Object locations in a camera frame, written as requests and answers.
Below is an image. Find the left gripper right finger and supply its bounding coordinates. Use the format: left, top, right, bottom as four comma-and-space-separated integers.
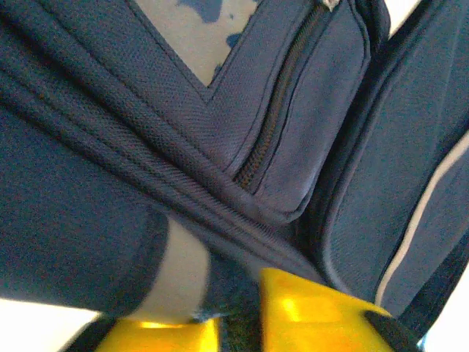
258, 267, 424, 352

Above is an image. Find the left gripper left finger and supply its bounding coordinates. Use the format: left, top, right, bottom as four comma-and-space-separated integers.
69, 315, 221, 352

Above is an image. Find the navy blue backpack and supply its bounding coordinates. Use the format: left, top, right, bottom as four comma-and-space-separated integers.
0, 0, 469, 352

